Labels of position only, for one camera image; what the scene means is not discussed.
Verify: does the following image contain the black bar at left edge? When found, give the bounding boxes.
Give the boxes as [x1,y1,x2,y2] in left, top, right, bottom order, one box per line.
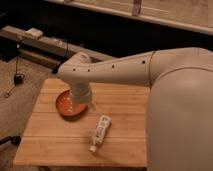
[0,136,21,145]

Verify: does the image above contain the orange ceramic bowl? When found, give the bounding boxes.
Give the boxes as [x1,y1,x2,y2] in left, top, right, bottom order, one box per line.
[55,90,87,116]

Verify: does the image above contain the white plastic bottle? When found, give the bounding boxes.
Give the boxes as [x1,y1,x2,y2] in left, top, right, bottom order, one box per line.
[89,115,111,152]

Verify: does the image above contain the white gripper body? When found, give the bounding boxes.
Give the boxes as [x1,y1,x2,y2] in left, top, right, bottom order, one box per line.
[70,83,92,104]

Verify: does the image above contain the black power adapter with cable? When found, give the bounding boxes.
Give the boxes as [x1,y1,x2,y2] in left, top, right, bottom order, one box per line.
[0,37,25,98]

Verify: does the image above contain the long wooden beam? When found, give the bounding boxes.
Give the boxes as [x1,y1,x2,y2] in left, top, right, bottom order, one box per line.
[0,26,113,68]

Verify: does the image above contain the wooden ledge with bracket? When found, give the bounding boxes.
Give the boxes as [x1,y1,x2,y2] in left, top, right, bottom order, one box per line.
[47,0,213,36]

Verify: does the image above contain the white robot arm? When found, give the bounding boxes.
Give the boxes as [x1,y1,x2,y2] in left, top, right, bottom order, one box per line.
[57,47,213,171]

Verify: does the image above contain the small white box on beam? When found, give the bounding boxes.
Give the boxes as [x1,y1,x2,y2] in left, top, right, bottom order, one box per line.
[25,28,43,39]

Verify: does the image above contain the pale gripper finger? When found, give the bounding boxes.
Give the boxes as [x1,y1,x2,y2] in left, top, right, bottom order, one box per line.
[90,102,96,111]

